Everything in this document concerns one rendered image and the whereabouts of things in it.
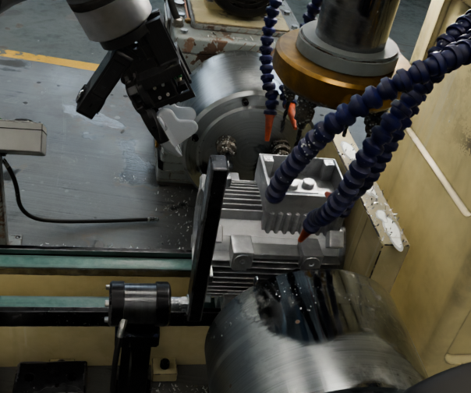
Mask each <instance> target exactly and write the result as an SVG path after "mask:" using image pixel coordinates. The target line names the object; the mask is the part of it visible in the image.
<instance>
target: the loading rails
mask: <svg viewBox="0 0 471 393"><path fill-rule="evenodd" d="M191 270H192V250H174V249H144V248H112V247H82V246H20V245H0V367H12V366H17V364H18V363H20V362H31V361H41V362H51V361H87V365H88V366H111V365H112V360H113V354H114V349H115V327H110V326H109V325H108V323H105V322H104V317H108V307H105V306H104V305H105V300H109V290H105V287H106V285H110V282H111V281H124V282H125V283H155V282H156V281H167V282H168V283H169V284H170V286H171V294H172V296H186V294H188V289H189V280H190V275H191ZM220 311H221V308H215V303H214V296H212V297H211V302H210V303H204V310H203V314H202V319H201V321H187V317H186V312H172V311H171V317H170V322H169V325H168V326H167V327H160V339H159V346H157V347H151V356H150V363H149V365H151V380H152V381H176V379H177V365H190V364H206V359H205V352H204V344H205V339H206V336H207V332H208V329H209V327H210V326H211V323H212V322H213V320H214V319H215V318H216V316H217V315H218V313H219V312H220Z"/></svg>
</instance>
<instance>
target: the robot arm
mask: <svg viewBox="0 0 471 393"><path fill-rule="evenodd" d="M25 1H27V0H0V14H2V13H3V12H4V11H6V10H7V9H9V8H11V7H12V6H14V5H16V4H19V3H21V2H25ZM66 1H67V3H68V4H69V7H70V8H71V10H72V11H73V12H74V14H75V16H76V18H77V19H78V21H79V23H80V25H81V27H82V28H83V30H84V32H85V34H86V35H87V37H88V39H89V40H90V41H93V42H99V43H100V45H101V46H102V48H103V49H104V50H106V51H108V53H107V54H106V56H105V57H104V58H103V60H102V61H101V63H100V65H99V66H98V67H97V69H96V70H95V72H94V74H93V76H92V77H91V78H90V80H89V81H88V83H87V85H86V84H84V85H83V87H82V88H81V90H80V92H79V93H78V95H77V98H76V103H77V106H76V112H78V113H80V114H81V115H83V116H85V117H87V118H89V119H93V117H94V116H95V115H96V114H97V113H98V112H99V111H100V110H101V109H102V107H103V105H104V103H105V100H106V98H107V97H108V95H109V94H110V93H111V92H112V90H113V88H114V87H115V85H116V84H117V82H118V81H119V80H120V78H121V82H122V83H123V84H125V87H126V93H127V94H128V96H129V99H130V100H131V102H132V104H133V107H134V108H135V109H136V111H137V112H138V113H139V114H140V116H141V118H142V120H143V122H144V123H145V125H146V127H147V128H148V130H149V131H150V133H151V135H152V136H153V137H154V138H155V139H156V141H157V142H158V143H159V144H160V145H161V146H162V147H163V148H164V149H166V151H168V152H169V153H171V154H173V155H175V156H176V157H178V158H179V157H182V151H181V150H180V147H179V144H180V143H181V142H183V141H184V140H186V139H187V138H189V137H190V136H192V135H193V134H194V133H195V132H196V131H197V130H198V125H197V123H196V122H195V121H194V119H195V118H196V112H195V111H194V109H193V108H191V107H178V106H176V105H175V103H178V102H180V103H181V102H183V101H186V100H189V99H190V98H193V97H196V96H195V93H194V92H193V89H192V87H191V86H190V84H191V83H192V80H191V77H190V74H192V73H191V71H190V69H189V66H188V65H187V63H186V60H185V58H184V56H183V54H182V52H181V50H180V48H179V46H178V43H177V42H175V43H174V42H173V40H172V38H171V36H170V34H169V32H168V30H167V28H166V25H165V23H164V19H163V15H162V14H161V11H160V9H159V8H157V9H154V10H152V6H151V4H150V2H149V0H66ZM151 10H152V11H151ZM188 88H189V90H188ZM184 90H188V91H185V92H183V91H184Z"/></svg>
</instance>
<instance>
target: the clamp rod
mask: <svg viewBox="0 0 471 393"><path fill-rule="evenodd" d="M182 301H187V303H188V299H182V297H181V296H172V305H171V311H172V312H182V311H181V310H182V309H187V308H188V305H187V307H182Z"/></svg>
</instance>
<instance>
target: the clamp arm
mask: <svg viewBox="0 0 471 393"><path fill-rule="evenodd" d="M231 182H232V177H231V173H230V170H229V169H228V163H227V159H226V156H224V155H210V157H209V161H208V166H207V175H206V180H205V186H204V194H203V200H202V205H201V210H200V220H199V225H198V230H197V239H196V245H195V250H194V255H193V264H192V270H191V275H190V280H189V289H188V294H186V296H182V299H188V303H187V301H182V307H187V305H188V308H187V309H182V310H181V311H182V312H186V317H187V321H201V319H202V314H203V310H204V302H205V298H206V293H207V285H208V282H212V281H213V277H214V276H213V270H212V266H211V264H212V260H213V255H214V247H215V243H216V238H217V234H218V226H219V221H220V217H221V209H222V204H223V200H224V195H225V187H230V186H231Z"/></svg>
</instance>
